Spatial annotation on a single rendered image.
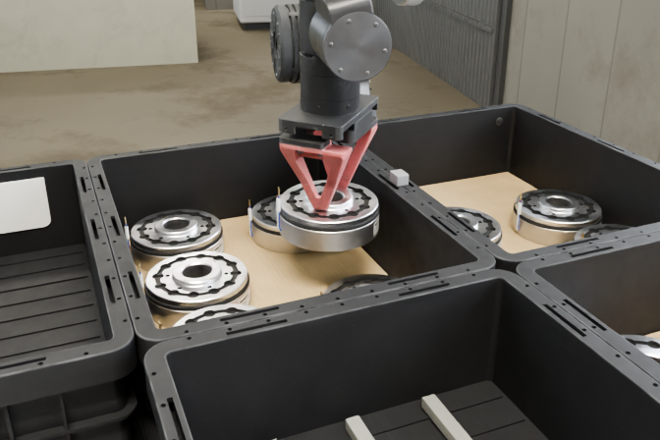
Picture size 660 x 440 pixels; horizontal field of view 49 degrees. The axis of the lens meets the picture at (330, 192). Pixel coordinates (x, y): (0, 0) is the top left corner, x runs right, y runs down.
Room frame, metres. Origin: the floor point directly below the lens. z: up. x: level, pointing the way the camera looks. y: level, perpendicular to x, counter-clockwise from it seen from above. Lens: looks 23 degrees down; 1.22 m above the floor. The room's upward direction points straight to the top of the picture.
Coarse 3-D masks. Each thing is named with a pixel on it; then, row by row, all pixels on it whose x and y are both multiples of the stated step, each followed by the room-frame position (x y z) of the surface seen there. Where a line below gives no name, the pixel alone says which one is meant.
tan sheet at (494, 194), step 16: (496, 176) 0.97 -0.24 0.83; (512, 176) 0.97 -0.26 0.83; (432, 192) 0.91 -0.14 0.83; (448, 192) 0.91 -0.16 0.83; (464, 192) 0.91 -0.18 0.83; (480, 192) 0.91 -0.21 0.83; (496, 192) 0.91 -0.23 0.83; (512, 192) 0.91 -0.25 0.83; (480, 208) 0.86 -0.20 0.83; (496, 208) 0.86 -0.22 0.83; (512, 208) 0.86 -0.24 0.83; (512, 240) 0.77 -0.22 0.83
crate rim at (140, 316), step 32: (96, 160) 0.77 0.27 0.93; (128, 160) 0.79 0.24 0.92; (96, 192) 0.68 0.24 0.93; (448, 224) 0.60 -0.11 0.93; (128, 256) 0.54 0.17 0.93; (480, 256) 0.54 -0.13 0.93; (128, 288) 0.49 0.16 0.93; (352, 288) 0.49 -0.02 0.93; (384, 288) 0.49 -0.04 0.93; (224, 320) 0.45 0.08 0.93
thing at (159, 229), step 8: (168, 216) 0.75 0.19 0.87; (176, 216) 0.75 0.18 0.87; (184, 216) 0.75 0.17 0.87; (160, 224) 0.73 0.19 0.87; (168, 224) 0.74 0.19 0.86; (192, 224) 0.73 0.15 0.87; (160, 232) 0.72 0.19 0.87; (168, 232) 0.71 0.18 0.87; (176, 232) 0.71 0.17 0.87; (184, 232) 0.72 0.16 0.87; (192, 232) 0.72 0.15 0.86
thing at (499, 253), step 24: (384, 120) 0.92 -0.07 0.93; (408, 120) 0.93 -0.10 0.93; (432, 120) 0.94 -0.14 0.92; (552, 120) 0.92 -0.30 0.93; (600, 144) 0.83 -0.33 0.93; (384, 168) 0.75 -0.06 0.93; (648, 168) 0.76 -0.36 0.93; (456, 216) 0.62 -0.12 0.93; (480, 240) 0.57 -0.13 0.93; (576, 240) 0.57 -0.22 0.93; (600, 240) 0.57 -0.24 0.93; (504, 264) 0.53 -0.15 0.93
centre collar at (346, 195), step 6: (318, 192) 0.68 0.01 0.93; (336, 192) 0.69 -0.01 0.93; (342, 192) 0.68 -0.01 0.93; (348, 192) 0.68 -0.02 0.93; (306, 198) 0.67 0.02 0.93; (342, 198) 0.68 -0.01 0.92; (348, 198) 0.67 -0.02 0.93; (330, 204) 0.65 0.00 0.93; (336, 204) 0.65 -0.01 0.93; (342, 204) 0.65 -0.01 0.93; (348, 204) 0.66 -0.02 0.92
